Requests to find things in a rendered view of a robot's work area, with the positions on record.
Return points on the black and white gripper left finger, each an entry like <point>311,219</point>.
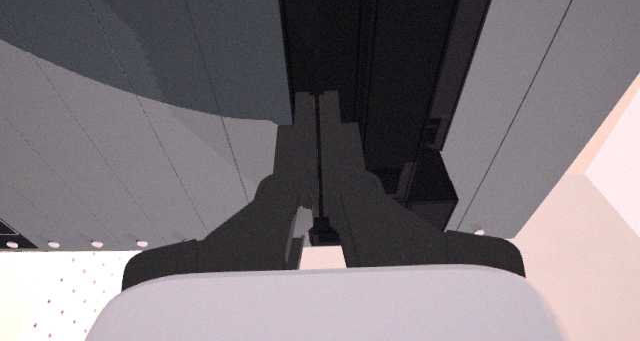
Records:
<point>268,234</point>

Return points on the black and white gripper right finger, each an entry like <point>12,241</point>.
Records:
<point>375,230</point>

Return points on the black metal rack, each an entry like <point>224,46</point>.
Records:
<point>127,125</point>

